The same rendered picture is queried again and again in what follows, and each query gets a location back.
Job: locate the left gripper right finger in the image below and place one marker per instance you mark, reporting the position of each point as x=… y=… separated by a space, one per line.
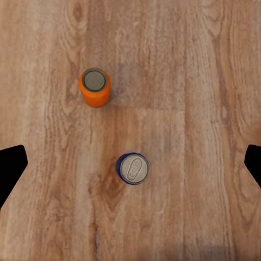
x=253 y=162

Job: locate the can of soda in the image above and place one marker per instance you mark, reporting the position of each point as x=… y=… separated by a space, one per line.
x=95 y=87
x=132 y=168

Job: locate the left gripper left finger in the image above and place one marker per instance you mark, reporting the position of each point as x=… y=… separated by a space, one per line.
x=13 y=162

